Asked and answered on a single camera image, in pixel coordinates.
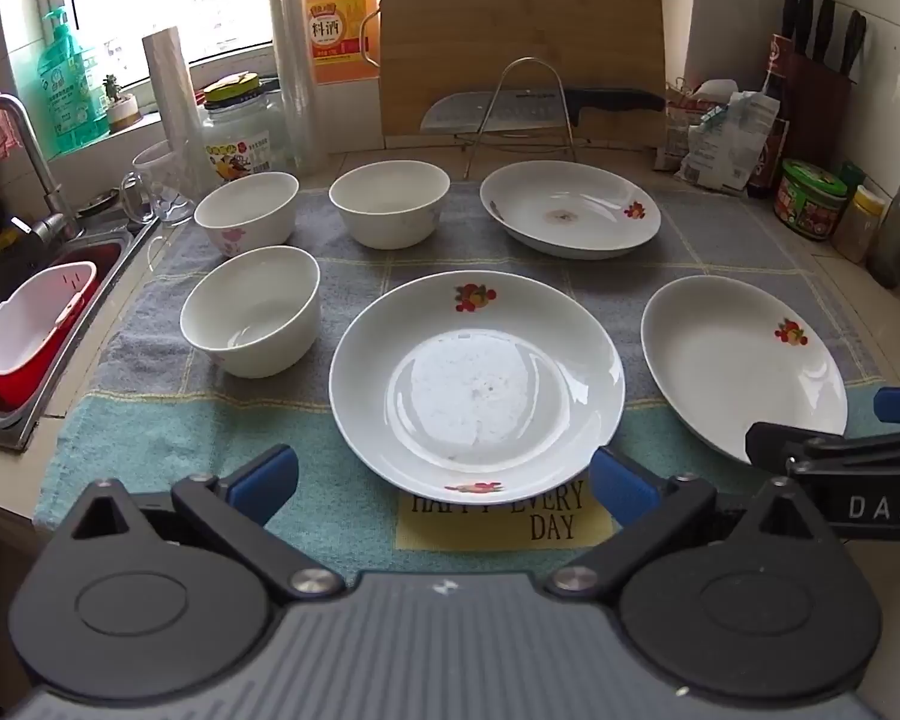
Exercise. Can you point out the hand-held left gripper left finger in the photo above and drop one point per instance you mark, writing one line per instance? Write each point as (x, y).
(264, 478)

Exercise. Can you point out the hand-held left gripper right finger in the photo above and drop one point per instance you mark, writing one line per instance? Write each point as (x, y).
(621, 484)

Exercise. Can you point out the white plate fruit print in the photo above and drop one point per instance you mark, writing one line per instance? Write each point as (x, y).
(727, 367)

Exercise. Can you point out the white plate speckled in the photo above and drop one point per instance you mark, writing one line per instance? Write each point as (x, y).
(472, 390)

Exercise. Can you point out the yellow cap spice bottle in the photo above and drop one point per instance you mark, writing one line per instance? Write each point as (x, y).
(856, 232)

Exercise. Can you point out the grey and blue towel mat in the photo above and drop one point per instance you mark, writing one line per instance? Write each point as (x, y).
(354, 277)

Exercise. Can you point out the green lid sauce jar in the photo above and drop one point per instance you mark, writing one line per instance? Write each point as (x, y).
(810, 202)

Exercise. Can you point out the green cap bottle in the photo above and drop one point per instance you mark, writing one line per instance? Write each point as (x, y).
(853, 174)

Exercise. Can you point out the white bowl pink print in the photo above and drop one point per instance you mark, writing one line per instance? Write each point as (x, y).
(247, 223)

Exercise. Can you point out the red basin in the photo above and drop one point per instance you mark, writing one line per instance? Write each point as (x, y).
(15, 391)

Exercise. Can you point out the steel sink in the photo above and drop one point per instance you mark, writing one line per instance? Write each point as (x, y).
(116, 255)

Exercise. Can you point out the dark soy sauce bottle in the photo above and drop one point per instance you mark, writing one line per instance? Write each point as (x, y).
(769, 157)

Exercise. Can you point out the white colander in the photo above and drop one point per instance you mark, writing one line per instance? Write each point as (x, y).
(22, 330)

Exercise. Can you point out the white plate brown stain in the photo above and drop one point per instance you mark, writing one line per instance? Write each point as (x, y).
(570, 199)

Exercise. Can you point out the white plastic bag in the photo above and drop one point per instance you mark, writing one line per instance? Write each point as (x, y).
(724, 150)

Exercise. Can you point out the brown knife block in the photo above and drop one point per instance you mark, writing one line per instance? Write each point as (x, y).
(817, 112)

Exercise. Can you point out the glass mug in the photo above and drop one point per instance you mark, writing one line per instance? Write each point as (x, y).
(161, 180)

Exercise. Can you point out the white and orange bag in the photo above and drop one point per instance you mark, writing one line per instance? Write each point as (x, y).
(671, 136)

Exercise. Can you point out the glass jar green lid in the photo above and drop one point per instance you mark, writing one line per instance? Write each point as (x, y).
(240, 135)

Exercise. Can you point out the small plastic wrap roll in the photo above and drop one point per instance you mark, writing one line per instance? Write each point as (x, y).
(172, 105)

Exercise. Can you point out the small potted plant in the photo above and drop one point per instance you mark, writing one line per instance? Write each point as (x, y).
(124, 112)

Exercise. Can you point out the metal faucet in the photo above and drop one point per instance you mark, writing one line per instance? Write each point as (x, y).
(36, 157)

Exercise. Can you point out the large plastic wrap roll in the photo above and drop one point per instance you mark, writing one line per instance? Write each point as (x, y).
(292, 75)

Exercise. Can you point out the green detergent bottle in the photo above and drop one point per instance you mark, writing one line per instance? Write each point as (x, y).
(71, 97)

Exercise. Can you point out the orange cooking wine bottle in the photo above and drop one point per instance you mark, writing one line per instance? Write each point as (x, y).
(334, 30)

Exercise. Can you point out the bamboo cutting board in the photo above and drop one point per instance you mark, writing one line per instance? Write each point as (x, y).
(495, 15)

